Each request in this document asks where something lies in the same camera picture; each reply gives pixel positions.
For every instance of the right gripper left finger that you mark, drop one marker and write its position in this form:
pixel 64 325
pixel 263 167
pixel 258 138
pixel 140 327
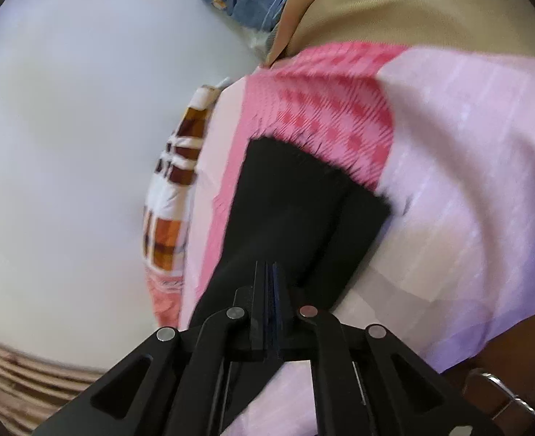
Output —
pixel 174 383

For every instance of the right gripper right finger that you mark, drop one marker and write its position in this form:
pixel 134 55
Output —
pixel 367 381

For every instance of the black pants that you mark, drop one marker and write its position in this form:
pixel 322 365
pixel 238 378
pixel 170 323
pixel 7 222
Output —
pixel 301 213

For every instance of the beige floral curtain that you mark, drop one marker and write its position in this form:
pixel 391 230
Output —
pixel 33 389

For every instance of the orange plaid quilt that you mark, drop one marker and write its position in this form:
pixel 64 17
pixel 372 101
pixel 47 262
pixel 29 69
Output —
pixel 167 208

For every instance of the pink checked bed sheet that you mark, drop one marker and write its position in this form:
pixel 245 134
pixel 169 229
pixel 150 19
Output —
pixel 447 136

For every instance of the beige cloth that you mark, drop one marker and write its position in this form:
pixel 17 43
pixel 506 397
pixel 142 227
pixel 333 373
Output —
pixel 492 26

